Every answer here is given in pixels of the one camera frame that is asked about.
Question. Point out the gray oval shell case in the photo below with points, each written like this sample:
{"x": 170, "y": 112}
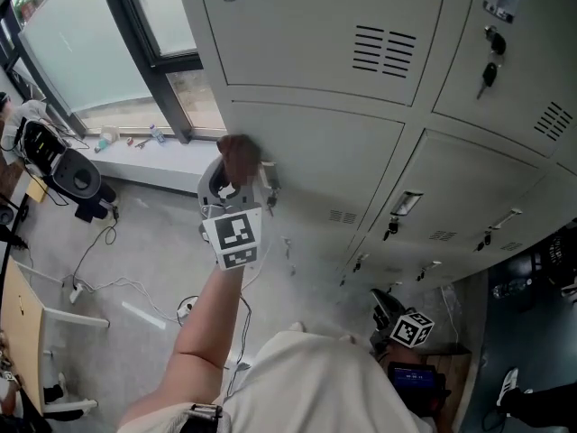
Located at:
{"x": 67, "y": 169}
{"x": 5, "y": 214}

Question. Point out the light wooden desk white legs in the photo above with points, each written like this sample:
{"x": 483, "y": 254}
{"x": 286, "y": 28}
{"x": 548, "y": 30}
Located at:
{"x": 22, "y": 332}

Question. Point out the person in white shirt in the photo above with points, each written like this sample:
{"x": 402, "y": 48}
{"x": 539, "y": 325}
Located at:
{"x": 315, "y": 386}

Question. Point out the black small monitor device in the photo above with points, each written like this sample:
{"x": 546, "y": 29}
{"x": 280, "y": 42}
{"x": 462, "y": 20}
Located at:
{"x": 412, "y": 377}

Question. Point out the brown wooden slat stool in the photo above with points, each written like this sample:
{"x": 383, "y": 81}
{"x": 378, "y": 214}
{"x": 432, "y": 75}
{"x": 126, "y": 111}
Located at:
{"x": 457, "y": 368}

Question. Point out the white marker pen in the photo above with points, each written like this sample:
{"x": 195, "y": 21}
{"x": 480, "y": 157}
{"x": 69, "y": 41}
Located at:
{"x": 21, "y": 305}

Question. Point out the person's left shoe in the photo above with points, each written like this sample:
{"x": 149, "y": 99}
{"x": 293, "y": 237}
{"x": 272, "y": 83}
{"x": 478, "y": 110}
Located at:
{"x": 296, "y": 327}

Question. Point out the brown wiping cloth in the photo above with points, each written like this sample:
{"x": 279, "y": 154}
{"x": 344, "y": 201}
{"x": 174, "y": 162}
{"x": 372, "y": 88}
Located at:
{"x": 239, "y": 156}

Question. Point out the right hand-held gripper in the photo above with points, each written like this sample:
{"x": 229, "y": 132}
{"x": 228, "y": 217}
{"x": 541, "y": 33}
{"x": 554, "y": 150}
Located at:
{"x": 412, "y": 329}

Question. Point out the large clear water bottle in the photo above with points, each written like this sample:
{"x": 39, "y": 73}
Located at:
{"x": 511, "y": 288}

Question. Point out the white power strip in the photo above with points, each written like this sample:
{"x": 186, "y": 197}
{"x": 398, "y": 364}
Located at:
{"x": 185, "y": 311}

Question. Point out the small wooden table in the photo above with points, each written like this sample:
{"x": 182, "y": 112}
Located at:
{"x": 37, "y": 190}

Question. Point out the person's right forearm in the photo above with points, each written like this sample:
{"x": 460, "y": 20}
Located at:
{"x": 403, "y": 354}

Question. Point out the black-framed window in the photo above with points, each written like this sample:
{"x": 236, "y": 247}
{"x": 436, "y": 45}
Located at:
{"x": 90, "y": 52}

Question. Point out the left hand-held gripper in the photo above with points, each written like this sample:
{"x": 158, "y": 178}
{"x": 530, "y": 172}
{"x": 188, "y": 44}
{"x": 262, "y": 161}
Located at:
{"x": 232, "y": 235}

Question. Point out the black backpack rig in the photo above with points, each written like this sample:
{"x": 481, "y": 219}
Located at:
{"x": 40, "y": 147}

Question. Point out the grey metal locker door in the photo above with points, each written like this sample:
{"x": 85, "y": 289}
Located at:
{"x": 324, "y": 160}

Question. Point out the clear plastic bag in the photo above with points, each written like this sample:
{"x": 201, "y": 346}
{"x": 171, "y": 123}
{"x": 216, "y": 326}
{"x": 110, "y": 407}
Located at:
{"x": 108, "y": 138}

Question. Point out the black tote bag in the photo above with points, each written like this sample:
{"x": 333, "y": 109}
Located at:
{"x": 561, "y": 260}

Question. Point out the white window sill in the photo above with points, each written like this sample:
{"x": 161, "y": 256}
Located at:
{"x": 171, "y": 165}

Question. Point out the small blue-label plastic bottle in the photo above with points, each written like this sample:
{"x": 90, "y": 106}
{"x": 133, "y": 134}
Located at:
{"x": 158, "y": 134}

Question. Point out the person's left forearm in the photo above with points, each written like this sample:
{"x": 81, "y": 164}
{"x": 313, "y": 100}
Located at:
{"x": 212, "y": 314}

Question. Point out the grey metal locker cabinet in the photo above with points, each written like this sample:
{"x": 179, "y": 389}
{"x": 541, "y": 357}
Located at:
{"x": 315, "y": 25}

